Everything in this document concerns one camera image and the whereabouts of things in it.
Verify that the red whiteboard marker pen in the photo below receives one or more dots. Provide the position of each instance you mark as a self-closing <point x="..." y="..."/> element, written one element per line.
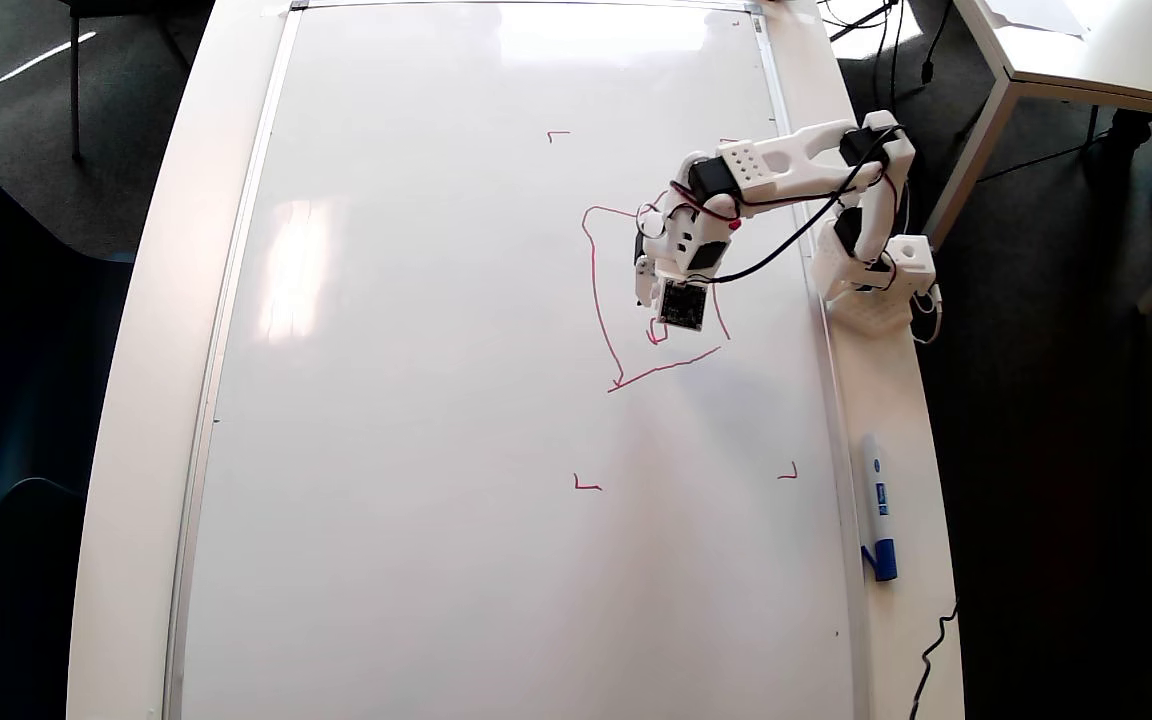
<point x="733" y="225"/>

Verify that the black wrist camera board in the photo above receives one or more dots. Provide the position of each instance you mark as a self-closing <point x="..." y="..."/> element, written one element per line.
<point x="682" y="305"/>

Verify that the large white whiteboard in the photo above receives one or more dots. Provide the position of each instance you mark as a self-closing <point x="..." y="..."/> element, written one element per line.
<point x="436" y="450"/>

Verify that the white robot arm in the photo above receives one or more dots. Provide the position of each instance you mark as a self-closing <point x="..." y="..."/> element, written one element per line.
<point x="806" y="160"/>

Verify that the blue capped whiteboard marker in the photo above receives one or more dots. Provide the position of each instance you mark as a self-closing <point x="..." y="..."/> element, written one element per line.
<point x="878" y="500"/>

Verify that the white office table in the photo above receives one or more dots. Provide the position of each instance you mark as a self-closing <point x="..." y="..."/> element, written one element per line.
<point x="1116" y="50"/>

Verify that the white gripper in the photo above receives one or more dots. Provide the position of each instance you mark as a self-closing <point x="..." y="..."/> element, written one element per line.
<point x="645" y="283"/>

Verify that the black metal chair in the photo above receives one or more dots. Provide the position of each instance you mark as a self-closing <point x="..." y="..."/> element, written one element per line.
<point x="106" y="5"/>

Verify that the dark blue chair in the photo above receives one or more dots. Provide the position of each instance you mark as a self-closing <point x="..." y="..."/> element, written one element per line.
<point x="16" y="620"/>
<point x="16" y="350"/>

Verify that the white honeycomb robot base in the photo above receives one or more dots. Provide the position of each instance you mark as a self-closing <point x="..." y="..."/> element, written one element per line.
<point x="871" y="312"/>

